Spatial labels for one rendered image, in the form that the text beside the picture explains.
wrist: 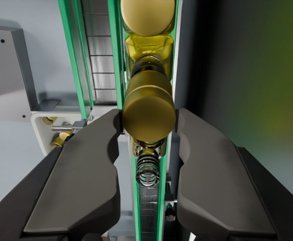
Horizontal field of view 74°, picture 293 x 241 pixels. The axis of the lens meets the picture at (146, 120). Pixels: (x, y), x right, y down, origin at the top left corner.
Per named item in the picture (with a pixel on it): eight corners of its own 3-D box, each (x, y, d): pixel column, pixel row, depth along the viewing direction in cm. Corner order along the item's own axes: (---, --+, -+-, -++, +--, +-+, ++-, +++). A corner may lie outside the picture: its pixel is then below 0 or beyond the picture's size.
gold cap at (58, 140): (57, 152, 64) (62, 144, 68) (63, 147, 63) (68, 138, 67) (48, 147, 63) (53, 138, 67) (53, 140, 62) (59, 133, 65)
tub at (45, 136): (117, 143, 69) (113, 160, 62) (56, 143, 70) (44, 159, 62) (113, 99, 60) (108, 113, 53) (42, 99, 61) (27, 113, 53)
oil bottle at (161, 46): (163, 50, 40) (173, 93, 22) (135, 51, 40) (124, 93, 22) (164, 20, 37) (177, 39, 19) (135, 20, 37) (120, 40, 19)
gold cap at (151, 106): (170, 111, 16) (176, 144, 13) (128, 111, 16) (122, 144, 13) (172, 69, 14) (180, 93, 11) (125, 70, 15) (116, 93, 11)
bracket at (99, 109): (127, 105, 54) (125, 118, 48) (94, 105, 55) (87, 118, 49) (127, 93, 52) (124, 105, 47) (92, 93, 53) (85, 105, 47)
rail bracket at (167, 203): (183, 182, 62) (190, 223, 50) (161, 182, 62) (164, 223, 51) (184, 173, 60) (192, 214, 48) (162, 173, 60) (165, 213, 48)
